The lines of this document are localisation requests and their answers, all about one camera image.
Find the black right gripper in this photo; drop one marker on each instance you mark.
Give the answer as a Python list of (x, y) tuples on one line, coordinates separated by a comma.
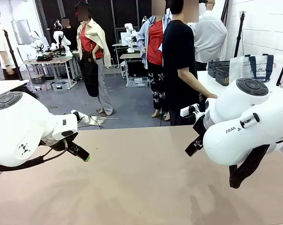
[(199, 126)]

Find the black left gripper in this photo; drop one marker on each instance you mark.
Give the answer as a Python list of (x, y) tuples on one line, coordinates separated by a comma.
[(61, 145)]

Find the grey plastic basket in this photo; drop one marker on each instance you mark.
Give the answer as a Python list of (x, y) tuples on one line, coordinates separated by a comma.
[(212, 68), (222, 76)]

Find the person's right forearm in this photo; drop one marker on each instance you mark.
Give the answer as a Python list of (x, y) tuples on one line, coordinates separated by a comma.
[(190, 79)]

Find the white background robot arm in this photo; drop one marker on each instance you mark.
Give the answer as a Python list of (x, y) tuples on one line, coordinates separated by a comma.
[(61, 43), (36, 42), (131, 32)]

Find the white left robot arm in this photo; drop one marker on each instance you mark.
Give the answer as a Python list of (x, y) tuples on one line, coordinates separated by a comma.
[(21, 126)]

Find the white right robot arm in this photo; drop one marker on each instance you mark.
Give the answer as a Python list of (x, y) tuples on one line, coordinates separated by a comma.
[(237, 131)]

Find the person's right hand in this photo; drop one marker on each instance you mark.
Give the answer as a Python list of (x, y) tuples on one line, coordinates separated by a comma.
[(212, 95)]

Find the clear plastic storage bin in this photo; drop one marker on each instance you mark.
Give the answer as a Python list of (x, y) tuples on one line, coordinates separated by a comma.
[(60, 85), (136, 82)]

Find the white side table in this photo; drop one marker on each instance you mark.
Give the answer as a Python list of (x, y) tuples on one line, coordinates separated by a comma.
[(204, 79)]

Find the white computer case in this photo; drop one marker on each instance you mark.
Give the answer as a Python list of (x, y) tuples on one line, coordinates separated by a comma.
[(124, 70)]

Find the wooden top background desk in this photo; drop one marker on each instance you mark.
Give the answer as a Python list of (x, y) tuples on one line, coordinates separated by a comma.
[(56, 61)]

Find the white table with leg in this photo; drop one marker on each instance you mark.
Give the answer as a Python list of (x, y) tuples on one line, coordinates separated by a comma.
[(5, 86)]

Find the person in black t-shirt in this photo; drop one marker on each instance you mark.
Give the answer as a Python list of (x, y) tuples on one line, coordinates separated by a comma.
[(178, 47)]

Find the small wooden top table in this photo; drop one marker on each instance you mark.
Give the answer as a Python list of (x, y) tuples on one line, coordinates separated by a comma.
[(130, 56)]

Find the person in white shirt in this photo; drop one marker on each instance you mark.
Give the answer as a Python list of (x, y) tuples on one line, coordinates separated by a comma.
[(209, 37)]

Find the mannequin with blue shirt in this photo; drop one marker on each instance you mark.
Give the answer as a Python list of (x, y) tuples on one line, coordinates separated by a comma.
[(155, 42)]

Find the background person in black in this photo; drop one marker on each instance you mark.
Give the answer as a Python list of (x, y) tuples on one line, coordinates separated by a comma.
[(71, 35)]

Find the mannequin with cream jacket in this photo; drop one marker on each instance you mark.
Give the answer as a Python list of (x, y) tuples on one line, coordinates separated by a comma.
[(92, 35)]

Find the black tripod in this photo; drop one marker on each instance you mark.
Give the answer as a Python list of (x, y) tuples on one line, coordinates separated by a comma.
[(12, 52), (240, 35)]

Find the person in white t-shirt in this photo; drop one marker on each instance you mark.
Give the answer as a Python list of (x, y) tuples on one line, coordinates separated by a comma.
[(0, 39)]

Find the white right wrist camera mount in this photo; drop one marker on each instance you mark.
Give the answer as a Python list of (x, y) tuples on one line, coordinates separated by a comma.
[(185, 112)]

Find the metal mannequin base plate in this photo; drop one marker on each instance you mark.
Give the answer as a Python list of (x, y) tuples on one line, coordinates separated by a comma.
[(99, 120)]

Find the grey wall board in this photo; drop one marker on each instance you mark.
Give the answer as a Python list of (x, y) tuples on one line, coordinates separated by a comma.
[(20, 31)]

